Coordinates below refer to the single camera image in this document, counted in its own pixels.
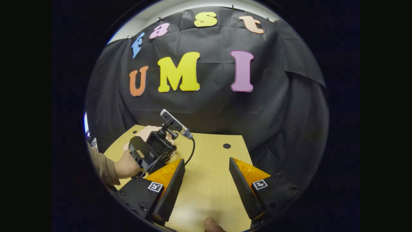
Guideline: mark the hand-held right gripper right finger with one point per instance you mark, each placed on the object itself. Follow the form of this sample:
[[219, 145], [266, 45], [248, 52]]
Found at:
[[243, 193]]

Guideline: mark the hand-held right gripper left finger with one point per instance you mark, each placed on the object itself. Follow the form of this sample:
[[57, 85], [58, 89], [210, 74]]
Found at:
[[170, 196]]

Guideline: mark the pink suitcase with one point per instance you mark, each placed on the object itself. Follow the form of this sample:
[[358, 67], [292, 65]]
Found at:
[[148, 131]]

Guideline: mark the black round table grommet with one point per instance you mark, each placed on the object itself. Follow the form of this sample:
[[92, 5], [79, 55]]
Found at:
[[227, 146]]

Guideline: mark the white printed board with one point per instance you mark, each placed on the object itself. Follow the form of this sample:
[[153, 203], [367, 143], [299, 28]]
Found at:
[[86, 124]]

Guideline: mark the black backdrop cloth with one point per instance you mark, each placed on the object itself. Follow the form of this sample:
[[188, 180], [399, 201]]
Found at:
[[276, 112]]

